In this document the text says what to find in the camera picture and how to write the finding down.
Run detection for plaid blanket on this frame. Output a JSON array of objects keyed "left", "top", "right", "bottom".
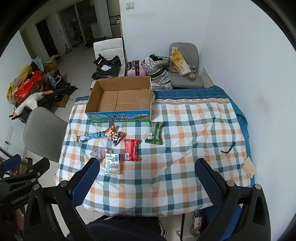
[{"left": 54, "top": 85, "right": 257, "bottom": 217}]

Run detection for patterned tote bag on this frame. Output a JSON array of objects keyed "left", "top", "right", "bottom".
[{"left": 142, "top": 57, "right": 171, "bottom": 75}]

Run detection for dark luggage pile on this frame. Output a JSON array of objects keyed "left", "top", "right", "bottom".
[{"left": 9, "top": 79, "right": 78, "bottom": 123}]

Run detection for dark green cloth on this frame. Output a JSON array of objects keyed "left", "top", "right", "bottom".
[{"left": 149, "top": 54, "right": 169, "bottom": 62}]

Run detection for grey padded chair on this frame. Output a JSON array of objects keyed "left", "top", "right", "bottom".
[{"left": 169, "top": 42, "right": 204, "bottom": 88}]

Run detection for red snack packet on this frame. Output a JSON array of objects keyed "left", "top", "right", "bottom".
[{"left": 124, "top": 139, "right": 142, "bottom": 161}]

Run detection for glass sliding door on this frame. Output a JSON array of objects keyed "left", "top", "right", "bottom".
[{"left": 58, "top": 5, "right": 111, "bottom": 54}]

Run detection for patterned folded bag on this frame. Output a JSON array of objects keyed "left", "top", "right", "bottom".
[{"left": 150, "top": 69, "right": 172, "bottom": 85}]

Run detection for small brown cardboard box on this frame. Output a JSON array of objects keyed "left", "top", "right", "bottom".
[{"left": 57, "top": 94, "right": 70, "bottom": 107}]

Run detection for beige paper sheets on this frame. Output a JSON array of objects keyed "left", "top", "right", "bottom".
[{"left": 243, "top": 156, "right": 257, "bottom": 179}]

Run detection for blue fabric seat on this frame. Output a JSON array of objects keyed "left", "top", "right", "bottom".
[{"left": 203, "top": 204, "right": 243, "bottom": 241}]

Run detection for green snack packet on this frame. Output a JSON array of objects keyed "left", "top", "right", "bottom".
[{"left": 145, "top": 122, "right": 166, "bottom": 145}]

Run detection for black plastic bag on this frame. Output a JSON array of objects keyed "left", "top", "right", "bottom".
[{"left": 91, "top": 54, "right": 122, "bottom": 80}]

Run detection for blue tube packet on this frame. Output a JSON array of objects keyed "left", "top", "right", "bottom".
[{"left": 77, "top": 132, "right": 109, "bottom": 142}]

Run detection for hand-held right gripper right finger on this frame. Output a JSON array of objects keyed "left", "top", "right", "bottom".
[{"left": 195, "top": 158, "right": 271, "bottom": 241}]

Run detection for purple sock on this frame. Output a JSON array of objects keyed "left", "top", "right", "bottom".
[{"left": 90, "top": 147, "right": 114, "bottom": 160}]

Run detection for white goose plush toy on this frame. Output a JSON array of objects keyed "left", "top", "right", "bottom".
[{"left": 13, "top": 91, "right": 55, "bottom": 118}]

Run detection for yellow bag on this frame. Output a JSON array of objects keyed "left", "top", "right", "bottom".
[{"left": 44, "top": 55, "right": 60, "bottom": 72}]

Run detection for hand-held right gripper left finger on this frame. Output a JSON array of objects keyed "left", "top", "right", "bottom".
[{"left": 23, "top": 158, "right": 100, "bottom": 241}]

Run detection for yellow cloth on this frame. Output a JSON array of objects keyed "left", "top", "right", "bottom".
[{"left": 7, "top": 65, "right": 33, "bottom": 102}]

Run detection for grey plastic chair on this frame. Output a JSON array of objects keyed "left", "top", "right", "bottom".
[{"left": 23, "top": 107, "right": 68, "bottom": 163}]

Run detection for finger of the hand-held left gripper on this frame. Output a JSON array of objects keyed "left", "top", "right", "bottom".
[
  {"left": 22, "top": 158, "right": 51, "bottom": 179},
  {"left": 0, "top": 154, "right": 22, "bottom": 175}
]

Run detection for black strap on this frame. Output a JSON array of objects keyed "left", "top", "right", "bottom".
[{"left": 220, "top": 142, "right": 236, "bottom": 154}]

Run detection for white padded chair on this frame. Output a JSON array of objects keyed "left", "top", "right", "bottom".
[{"left": 89, "top": 37, "right": 126, "bottom": 91}]

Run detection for red plastic bag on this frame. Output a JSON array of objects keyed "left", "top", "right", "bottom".
[{"left": 14, "top": 71, "right": 44, "bottom": 98}]

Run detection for orange panda snack packet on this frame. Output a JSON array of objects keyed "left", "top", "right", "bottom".
[{"left": 103, "top": 124, "right": 124, "bottom": 146}]

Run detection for pink suitcase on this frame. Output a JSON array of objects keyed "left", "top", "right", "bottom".
[{"left": 126, "top": 60, "right": 147, "bottom": 77}]

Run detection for person's dark trousers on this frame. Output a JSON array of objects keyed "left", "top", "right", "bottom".
[{"left": 87, "top": 217, "right": 167, "bottom": 241}]

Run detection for light blue cloth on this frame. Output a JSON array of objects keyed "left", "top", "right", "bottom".
[{"left": 31, "top": 57, "right": 44, "bottom": 70}]

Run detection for clear plastic packaging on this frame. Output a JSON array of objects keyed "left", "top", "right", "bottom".
[{"left": 47, "top": 72, "right": 62, "bottom": 87}]

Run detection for yellow snack packet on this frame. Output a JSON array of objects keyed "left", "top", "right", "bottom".
[{"left": 170, "top": 46, "right": 191, "bottom": 77}]

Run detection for small blue yellow box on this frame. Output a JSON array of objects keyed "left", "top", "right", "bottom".
[{"left": 105, "top": 153, "right": 121, "bottom": 175}]

